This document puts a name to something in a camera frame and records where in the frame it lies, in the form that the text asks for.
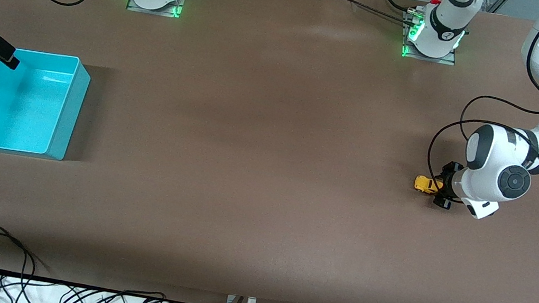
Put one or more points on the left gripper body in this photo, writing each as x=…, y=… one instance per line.
x=447, y=184

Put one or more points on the teal plastic bin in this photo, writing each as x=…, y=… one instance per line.
x=19, y=109

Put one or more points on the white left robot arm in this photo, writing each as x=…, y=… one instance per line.
x=492, y=163

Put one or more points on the yellow beetle toy car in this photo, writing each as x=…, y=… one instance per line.
x=424, y=183

